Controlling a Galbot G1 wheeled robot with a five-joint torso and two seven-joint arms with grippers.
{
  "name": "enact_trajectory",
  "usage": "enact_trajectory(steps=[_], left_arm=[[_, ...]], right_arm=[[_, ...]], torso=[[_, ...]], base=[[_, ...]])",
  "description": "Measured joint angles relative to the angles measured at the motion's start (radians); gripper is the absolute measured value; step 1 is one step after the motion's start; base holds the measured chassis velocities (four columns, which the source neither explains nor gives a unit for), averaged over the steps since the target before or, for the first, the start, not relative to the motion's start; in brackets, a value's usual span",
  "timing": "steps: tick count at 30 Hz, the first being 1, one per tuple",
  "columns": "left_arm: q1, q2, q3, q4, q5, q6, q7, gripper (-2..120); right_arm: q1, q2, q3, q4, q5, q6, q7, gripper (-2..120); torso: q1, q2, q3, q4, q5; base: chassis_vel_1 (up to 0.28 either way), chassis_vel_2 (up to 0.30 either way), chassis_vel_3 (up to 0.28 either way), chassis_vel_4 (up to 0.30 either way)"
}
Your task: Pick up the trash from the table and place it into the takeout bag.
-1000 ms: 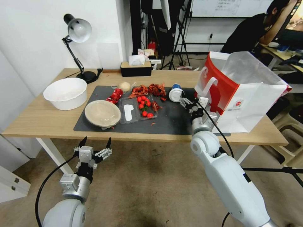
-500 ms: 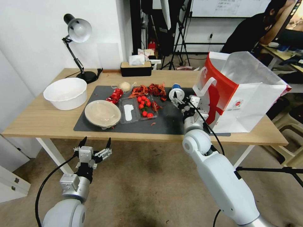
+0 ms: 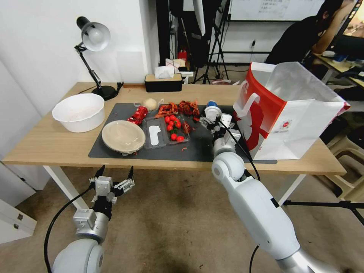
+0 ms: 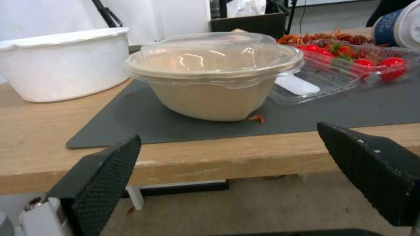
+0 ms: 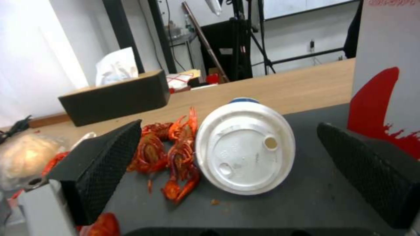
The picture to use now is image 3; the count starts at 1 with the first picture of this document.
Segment white tissue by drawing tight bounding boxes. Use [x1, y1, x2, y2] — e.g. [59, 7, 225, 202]
[154, 66, 175, 79]

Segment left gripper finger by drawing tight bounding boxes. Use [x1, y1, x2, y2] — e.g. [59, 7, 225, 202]
[88, 165, 106, 190]
[113, 166, 136, 199]

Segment dark grey table mat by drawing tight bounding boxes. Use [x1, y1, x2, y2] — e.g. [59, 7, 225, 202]
[88, 102, 278, 165]

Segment cardboard box red tape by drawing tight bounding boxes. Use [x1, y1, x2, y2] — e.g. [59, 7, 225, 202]
[165, 58, 187, 72]

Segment dried red pepper scraps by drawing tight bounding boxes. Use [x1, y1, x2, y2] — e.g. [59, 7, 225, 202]
[154, 102, 180, 119]

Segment black white desk lamp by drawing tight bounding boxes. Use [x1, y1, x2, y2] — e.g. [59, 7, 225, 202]
[74, 16, 118, 102]

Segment dark red dried scraps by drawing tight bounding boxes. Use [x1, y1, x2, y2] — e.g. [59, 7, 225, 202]
[177, 99, 201, 121]

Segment clear plastic clamshell box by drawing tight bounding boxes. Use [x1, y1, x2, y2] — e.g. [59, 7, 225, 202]
[143, 113, 193, 151]

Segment red white delivery bag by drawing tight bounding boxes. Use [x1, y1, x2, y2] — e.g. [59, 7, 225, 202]
[232, 62, 351, 162]

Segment white cabinet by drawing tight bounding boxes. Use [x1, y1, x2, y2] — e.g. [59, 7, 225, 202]
[0, 161, 38, 245]

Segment black tissue box wooden lid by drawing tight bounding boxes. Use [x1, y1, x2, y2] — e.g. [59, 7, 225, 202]
[144, 73, 184, 93]

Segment wooden table white legs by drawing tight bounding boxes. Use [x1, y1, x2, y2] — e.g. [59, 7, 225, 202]
[2, 82, 348, 223]

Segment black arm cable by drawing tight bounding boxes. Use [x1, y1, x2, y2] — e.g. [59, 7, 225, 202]
[219, 118, 261, 182]
[43, 189, 96, 273]

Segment white paper label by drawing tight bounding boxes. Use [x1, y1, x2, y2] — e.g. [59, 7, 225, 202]
[148, 125, 161, 147]

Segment large white plastic bowl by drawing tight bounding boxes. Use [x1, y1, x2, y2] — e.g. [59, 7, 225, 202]
[52, 93, 105, 133]

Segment white paper cup blue lid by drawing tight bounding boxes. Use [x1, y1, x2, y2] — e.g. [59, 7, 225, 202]
[204, 100, 223, 122]

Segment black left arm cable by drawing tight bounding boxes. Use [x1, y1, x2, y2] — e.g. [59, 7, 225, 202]
[43, 189, 96, 273]

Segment red foil wrapper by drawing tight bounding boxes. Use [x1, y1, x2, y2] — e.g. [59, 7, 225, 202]
[127, 105, 149, 126]

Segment beige takeout bowl clear lid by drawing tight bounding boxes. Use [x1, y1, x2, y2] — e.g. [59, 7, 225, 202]
[101, 119, 146, 156]

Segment whiteboard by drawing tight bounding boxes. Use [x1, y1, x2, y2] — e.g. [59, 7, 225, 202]
[228, 0, 328, 22]

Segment beige plastic stool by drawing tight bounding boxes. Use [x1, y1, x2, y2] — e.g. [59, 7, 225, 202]
[326, 133, 364, 201]

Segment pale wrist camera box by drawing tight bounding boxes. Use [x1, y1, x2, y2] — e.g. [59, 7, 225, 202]
[95, 176, 113, 197]
[220, 113, 235, 129]

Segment person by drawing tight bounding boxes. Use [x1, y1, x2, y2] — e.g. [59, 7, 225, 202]
[265, 0, 356, 65]

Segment garlic in clear bag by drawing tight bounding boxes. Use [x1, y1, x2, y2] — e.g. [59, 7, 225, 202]
[141, 97, 165, 112]

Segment black light stand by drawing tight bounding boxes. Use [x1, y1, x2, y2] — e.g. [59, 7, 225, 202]
[283, 199, 364, 226]

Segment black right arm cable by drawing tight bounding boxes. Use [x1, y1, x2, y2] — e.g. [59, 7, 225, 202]
[219, 118, 261, 182]

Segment black tripod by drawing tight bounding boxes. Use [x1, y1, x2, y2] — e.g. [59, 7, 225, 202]
[193, 0, 237, 85]

